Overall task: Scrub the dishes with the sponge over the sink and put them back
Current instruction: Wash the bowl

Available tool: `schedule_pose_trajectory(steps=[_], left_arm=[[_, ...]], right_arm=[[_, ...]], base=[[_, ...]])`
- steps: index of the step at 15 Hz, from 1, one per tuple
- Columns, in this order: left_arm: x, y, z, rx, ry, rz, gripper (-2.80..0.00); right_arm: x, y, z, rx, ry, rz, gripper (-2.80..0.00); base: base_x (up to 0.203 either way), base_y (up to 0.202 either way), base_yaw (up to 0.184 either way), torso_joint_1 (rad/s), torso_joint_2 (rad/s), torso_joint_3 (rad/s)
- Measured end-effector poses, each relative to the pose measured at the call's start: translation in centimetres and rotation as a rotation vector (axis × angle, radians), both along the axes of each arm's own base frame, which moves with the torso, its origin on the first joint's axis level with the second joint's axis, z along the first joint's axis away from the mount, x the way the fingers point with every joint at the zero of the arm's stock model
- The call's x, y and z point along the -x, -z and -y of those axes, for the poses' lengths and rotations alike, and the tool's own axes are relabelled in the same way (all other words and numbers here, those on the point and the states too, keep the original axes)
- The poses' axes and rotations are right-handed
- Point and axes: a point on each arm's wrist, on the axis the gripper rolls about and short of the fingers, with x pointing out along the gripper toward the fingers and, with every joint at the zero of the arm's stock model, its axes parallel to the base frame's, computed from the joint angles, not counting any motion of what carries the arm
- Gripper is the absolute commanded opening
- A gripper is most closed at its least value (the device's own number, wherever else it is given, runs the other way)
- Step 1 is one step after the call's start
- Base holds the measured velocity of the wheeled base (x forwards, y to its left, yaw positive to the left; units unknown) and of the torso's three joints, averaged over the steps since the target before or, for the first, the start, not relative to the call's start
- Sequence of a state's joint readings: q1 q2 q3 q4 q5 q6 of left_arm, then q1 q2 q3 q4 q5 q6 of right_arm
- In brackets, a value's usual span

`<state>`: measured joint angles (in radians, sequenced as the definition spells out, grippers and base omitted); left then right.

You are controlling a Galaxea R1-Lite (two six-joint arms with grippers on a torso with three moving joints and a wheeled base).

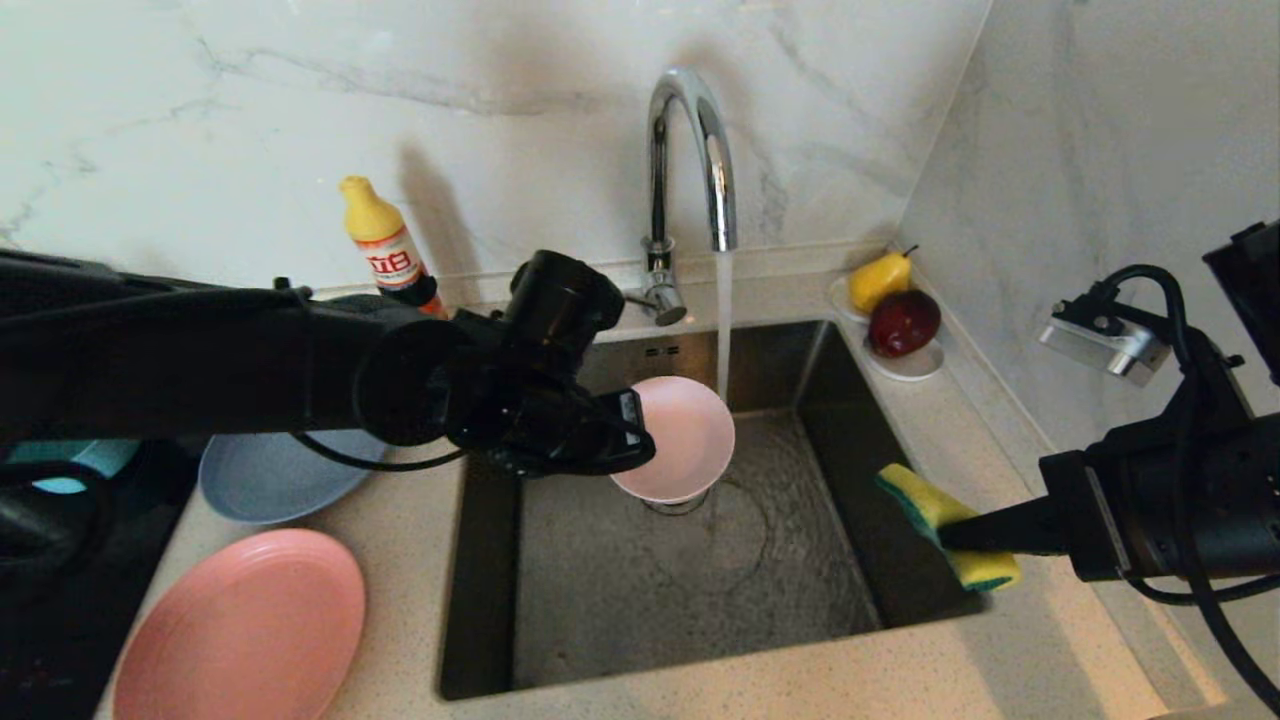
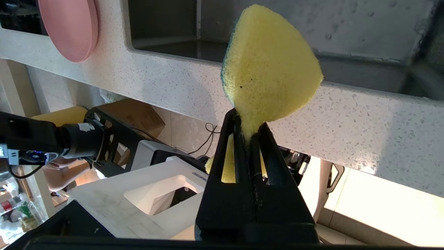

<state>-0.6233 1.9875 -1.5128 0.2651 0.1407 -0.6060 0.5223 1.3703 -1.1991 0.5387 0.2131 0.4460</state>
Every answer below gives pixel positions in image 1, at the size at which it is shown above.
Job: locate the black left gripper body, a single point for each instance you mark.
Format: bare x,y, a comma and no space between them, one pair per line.
530,420

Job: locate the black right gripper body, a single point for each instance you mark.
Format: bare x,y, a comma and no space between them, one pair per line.
1095,515

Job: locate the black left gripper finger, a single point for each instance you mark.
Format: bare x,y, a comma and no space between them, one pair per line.
625,430

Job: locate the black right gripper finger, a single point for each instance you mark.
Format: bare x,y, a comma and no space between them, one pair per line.
1005,528

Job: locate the pale pink bowl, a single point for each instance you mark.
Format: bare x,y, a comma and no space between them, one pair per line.
680,440

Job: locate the yellow green sponge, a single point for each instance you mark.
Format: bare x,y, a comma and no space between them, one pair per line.
925,500

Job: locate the orange dish soap bottle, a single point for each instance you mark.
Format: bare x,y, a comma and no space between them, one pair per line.
385,250

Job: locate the chrome gooseneck faucet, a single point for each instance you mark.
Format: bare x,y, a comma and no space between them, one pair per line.
657,180

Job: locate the teal bowl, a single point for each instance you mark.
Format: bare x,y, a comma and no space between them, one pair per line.
80,460

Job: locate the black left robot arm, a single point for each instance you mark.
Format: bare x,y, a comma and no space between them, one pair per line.
200,350

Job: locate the stainless steel sink basin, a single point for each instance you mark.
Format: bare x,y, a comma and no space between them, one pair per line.
760,600

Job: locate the round metal drain strainer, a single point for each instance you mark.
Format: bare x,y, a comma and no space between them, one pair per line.
680,507

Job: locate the small white fruit dish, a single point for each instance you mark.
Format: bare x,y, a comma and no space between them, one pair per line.
915,366

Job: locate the dark red apple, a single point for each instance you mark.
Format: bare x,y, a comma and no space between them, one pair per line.
904,323

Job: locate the blue grey plate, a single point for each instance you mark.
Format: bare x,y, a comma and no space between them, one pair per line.
270,480

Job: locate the yellow pear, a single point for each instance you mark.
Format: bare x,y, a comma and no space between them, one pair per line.
879,281

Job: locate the pink plate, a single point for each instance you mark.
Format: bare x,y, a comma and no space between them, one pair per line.
240,630

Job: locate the black frying pan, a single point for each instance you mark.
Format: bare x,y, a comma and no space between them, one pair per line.
50,520

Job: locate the black glass cooktop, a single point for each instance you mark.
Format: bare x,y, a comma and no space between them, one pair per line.
60,640

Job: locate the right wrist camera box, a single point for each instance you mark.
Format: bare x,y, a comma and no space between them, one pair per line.
1100,340

